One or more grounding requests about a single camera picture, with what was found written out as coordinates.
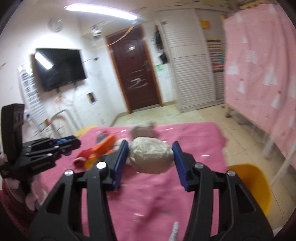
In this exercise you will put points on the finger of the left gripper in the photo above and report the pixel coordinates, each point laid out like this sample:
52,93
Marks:
69,140
67,149

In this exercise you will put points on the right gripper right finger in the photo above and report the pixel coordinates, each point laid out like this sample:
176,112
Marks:
181,166

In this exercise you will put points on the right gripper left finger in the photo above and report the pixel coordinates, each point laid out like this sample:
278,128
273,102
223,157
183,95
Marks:
119,160

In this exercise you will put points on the orange cardboard box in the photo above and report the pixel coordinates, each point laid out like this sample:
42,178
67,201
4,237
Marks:
104,145

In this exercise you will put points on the white gloved hand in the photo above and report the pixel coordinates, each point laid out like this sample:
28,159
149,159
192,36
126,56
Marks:
174,232

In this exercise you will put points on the yellow wooden chair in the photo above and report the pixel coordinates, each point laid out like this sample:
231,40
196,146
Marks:
63,124

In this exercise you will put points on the beige knit hat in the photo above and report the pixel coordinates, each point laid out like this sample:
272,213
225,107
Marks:
144,131

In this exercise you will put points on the eye chart poster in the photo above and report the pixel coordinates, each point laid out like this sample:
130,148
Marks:
37,111

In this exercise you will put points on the pink star bed sheet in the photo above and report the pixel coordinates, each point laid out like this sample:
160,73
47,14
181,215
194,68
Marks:
146,206

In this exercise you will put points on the yellow plastic bin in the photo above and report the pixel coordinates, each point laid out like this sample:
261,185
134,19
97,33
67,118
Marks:
256,182

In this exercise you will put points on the dark brown door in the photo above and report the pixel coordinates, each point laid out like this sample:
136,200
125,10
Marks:
134,69

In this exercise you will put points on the black hanging bags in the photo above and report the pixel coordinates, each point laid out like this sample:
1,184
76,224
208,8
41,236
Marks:
160,47

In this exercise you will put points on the white louvered wardrobe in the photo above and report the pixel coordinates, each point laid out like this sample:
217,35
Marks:
185,32

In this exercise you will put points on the pink tree pattern curtain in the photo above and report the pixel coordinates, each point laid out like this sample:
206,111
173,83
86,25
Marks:
260,70

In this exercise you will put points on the wall mounted black television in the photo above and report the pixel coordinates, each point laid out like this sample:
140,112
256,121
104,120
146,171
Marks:
58,67

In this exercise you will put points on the round wall clock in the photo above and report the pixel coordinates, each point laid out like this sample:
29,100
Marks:
55,25

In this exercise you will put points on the colourful wall chart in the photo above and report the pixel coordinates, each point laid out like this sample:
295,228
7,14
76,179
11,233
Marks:
217,54

